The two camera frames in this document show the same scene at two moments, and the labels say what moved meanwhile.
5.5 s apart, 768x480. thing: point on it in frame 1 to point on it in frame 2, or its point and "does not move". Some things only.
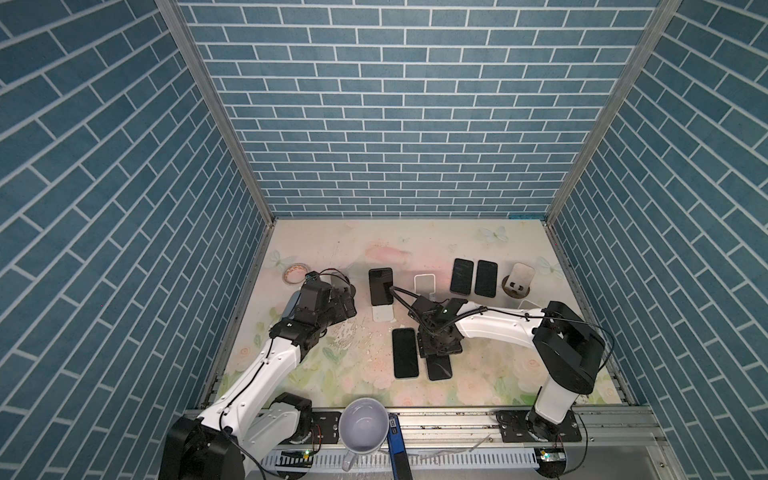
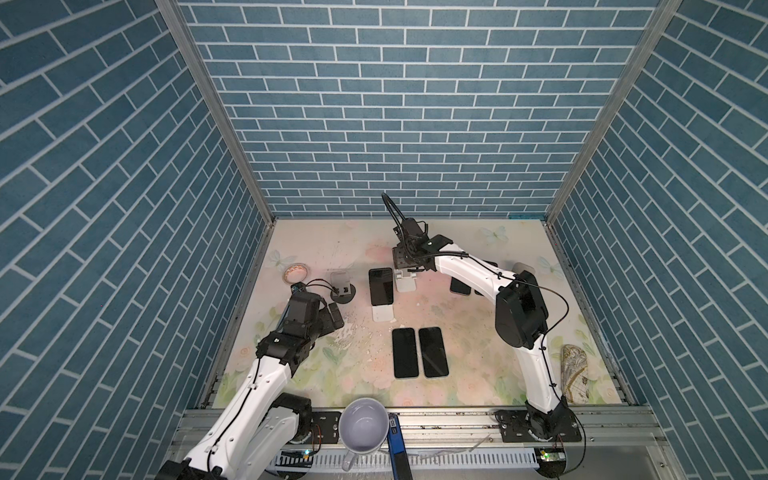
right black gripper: (424, 349) to (397, 257)
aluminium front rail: (608, 427) does not move
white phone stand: (425, 285) to (406, 283)
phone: (381, 280) does not move
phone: (439, 366) does not move
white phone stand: (382, 313) does not move
